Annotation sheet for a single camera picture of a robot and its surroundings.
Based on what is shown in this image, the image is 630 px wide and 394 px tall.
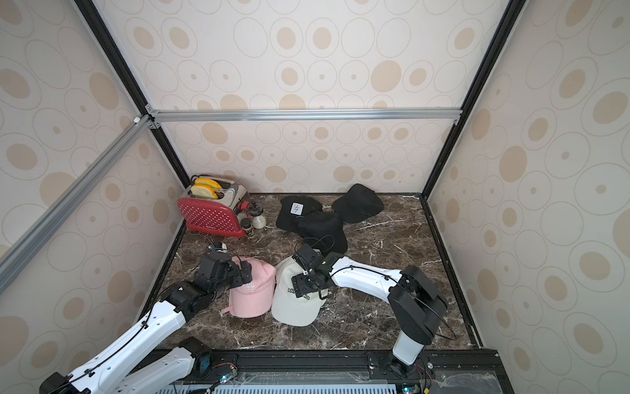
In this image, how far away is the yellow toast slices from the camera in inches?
37.8

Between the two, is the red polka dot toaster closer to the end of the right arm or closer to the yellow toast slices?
the yellow toast slices

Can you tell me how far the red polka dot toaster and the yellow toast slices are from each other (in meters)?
0.02

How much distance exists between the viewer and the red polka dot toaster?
3.14ft
